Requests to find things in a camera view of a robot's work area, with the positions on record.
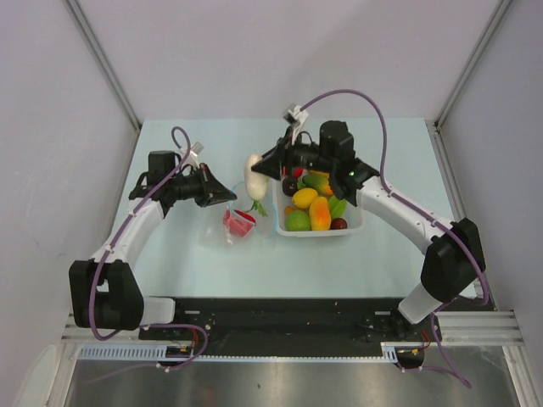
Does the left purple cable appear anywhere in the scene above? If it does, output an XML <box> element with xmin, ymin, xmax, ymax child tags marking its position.
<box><xmin>82</xmin><ymin>125</ymin><xmax>209</xmax><ymax>385</ymax></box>

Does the dark red plum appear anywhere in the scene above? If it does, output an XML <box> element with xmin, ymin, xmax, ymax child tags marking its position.
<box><xmin>330</xmin><ymin>217</ymin><xmax>349</xmax><ymax>230</ymax></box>

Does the aluminium front rail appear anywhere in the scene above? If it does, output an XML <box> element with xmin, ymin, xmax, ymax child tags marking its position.
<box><xmin>61</xmin><ymin>311</ymin><xmax>524</xmax><ymax>346</ymax></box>

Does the clear zip top bag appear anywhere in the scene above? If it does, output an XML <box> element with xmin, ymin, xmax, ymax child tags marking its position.
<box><xmin>199</xmin><ymin>181</ymin><xmax>277</xmax><ymax>248</ymax></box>

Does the green leaf vegetable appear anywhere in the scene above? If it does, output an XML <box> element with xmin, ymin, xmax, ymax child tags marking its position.
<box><xmin>328</xmin><ymin>196</ymin><xmax>347</xmax><ymax>220</ymax></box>

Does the white cable duct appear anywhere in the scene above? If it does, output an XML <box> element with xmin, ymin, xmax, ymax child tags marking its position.
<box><xmin>77</xmin><ymin>343</ymin><xmax>398</xmax><ymax>364</ymax></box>

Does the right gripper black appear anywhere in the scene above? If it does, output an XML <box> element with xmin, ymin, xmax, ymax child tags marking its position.
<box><xmin>255</xmin><ymin>125</ymin><xmax>337</xmax><ymax>180</ymax></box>

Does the dark purple mangosteen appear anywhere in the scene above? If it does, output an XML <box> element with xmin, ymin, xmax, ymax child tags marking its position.
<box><xmin>282</xmin><ymin>176</ymin><xmax>299</xmax><ymax>197</ymax></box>

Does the yellow lemon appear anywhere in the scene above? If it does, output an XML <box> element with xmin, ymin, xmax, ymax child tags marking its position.
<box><xmin>292</xmin><ymin>187</ymin><xmax>319</xmax><ymax>209</ymax></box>

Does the green orange mango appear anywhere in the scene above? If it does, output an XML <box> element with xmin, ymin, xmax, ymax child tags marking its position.
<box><xmin>302</xmin><ymin>173</ymin><xmax>333</xmax><ymax>197</ymax></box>

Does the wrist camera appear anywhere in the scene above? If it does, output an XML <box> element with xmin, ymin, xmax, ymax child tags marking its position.
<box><xmin>178</xmin><ymin>142</ymin><xmax>204</xmax><ymax>169</ymax></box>
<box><xmin>283</xmin><ymin>103</ymin><xmax>309</xmax><ymax>144</ymax></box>

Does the red bell pepper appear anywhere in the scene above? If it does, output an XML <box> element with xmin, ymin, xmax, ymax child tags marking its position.
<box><xmin>222</xmin><ymin>209</ymin><xmax>256</xmax><ymax>237</ymax></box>

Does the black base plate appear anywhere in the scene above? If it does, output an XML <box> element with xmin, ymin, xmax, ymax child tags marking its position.
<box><xmin>138</xmin><ymin>298</ymin><xmax>440</xmax><ymax>356</ymax></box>

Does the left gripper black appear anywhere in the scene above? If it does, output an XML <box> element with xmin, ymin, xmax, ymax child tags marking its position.
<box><xmin>168</xmin><ymin>163</ymin><xmax>236</xmax><ymax>208</ymax></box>

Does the orange papaya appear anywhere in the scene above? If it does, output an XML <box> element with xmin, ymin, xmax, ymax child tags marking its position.
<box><xmin>309</xmin><ymin>197</ymin><xmax>332</xmax><ymax>231</ymax></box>

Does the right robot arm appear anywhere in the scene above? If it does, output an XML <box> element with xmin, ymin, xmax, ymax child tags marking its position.
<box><xmin>244</xmin><ymin>120</ymin><xmax>485</xmax><ymax>340</ymax></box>

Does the left aluminium frame post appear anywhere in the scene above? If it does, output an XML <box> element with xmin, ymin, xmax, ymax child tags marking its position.
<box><xmin>62</xmin><ymin>0</ymin><xmax>143</xmax><ymax>134</ymax></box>

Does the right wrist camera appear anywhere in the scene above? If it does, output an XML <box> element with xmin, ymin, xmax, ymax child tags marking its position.
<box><xmin>283</xmin><ymin>103</ymin><xmax>309</xmax><ymax>144</ymax></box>

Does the white radish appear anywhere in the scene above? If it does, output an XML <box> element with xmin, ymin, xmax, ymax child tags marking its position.
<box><xmin>244</xmin><ymin>154</ymin><xmax>268</xmax><ymax>217</ymax></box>

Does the white plastic basket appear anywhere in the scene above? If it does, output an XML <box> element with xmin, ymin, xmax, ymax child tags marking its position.
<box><xmin>273</xmin><ymin>168</ymin><xmax>364</xmax><ymax>237</ymax></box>

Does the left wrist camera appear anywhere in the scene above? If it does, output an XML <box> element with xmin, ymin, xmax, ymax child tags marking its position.
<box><xmin>178</xmin><ymin>142</ymin><xmax>204</xmax><ymax>169</ymax></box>

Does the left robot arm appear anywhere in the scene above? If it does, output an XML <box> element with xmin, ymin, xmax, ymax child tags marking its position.
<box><xmin>69</xmin><ymin>151</ymin><xmax>237</xmax><ymax>339</ymax></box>

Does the aluminium frame post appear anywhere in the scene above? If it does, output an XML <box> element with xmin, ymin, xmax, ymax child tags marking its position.
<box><xmin>434</xmin><ymin>0</ymin><xmax>514</xmax><ymax>124</ymax></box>
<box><xmin>62</xmin><ymin>0</ymin><xmax>143</xmax><ymax>134</ymax></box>

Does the right aluminium frame post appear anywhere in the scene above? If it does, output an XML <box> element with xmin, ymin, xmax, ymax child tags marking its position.
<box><xmin>434</xmin><ymin>0</ymin><xmax>514</xmax><ymax>124</ymax></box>

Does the green lime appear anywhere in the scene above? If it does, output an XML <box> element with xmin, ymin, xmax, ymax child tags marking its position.
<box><xmin>284</xmin><ymin>210</ymin><xmax>311</xmax><ymax>231</ymax></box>

